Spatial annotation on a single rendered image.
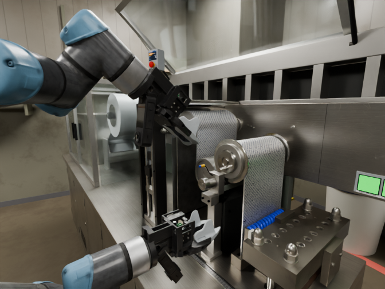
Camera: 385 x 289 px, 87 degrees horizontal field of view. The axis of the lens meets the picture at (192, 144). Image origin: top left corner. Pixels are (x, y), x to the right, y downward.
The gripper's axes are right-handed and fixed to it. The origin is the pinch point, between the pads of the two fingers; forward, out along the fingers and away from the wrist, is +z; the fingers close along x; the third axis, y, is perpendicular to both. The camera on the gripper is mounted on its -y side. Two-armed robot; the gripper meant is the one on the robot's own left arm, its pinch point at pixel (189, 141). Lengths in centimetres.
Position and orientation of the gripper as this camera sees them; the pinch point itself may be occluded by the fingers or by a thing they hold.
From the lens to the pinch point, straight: 55.6
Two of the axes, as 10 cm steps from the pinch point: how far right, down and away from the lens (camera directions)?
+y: 5.1, -8.2, 2.5
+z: 6.1, 5.5, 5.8
